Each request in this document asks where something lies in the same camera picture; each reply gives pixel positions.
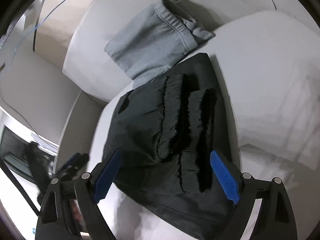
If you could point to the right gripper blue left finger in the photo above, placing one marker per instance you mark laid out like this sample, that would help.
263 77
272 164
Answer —
104 174

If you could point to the grey folded sweatpants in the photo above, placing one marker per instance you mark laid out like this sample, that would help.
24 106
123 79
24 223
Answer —
156 39

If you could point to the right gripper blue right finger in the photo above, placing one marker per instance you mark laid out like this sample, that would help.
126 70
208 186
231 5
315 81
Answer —
226 180

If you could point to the black framed tv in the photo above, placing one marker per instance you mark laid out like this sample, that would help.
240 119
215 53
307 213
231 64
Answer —
12 153

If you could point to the black pants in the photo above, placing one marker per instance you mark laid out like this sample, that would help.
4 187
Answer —
166 130

